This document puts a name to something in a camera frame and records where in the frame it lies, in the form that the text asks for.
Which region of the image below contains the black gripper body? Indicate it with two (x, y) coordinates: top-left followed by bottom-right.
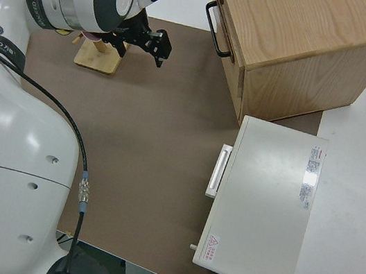
(100, 4), (166, 65)

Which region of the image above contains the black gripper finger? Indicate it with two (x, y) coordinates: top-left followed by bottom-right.
(145, 27), (175, 62)
(144, 46), (166, 69)

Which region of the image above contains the wooden drawer with black handle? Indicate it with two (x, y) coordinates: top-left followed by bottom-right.
(196, 0), (256, 71)

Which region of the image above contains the wooden drawer cabinet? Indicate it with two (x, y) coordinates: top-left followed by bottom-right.
(187, 0), (366, 140)

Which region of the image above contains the pink mug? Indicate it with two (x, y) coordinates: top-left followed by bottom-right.
(80, 31), (103, 43)

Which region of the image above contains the wooden mug tree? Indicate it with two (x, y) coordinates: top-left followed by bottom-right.
(67, 30), (126, 77)

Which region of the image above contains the brown table mat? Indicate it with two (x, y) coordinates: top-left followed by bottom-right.
(0, 0), (337, 274)

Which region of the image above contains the white toaster oven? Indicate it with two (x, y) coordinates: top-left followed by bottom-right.
(189, 110), (332, 274)

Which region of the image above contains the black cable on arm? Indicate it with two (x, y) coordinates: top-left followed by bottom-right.
(0, 0), (123, 274)

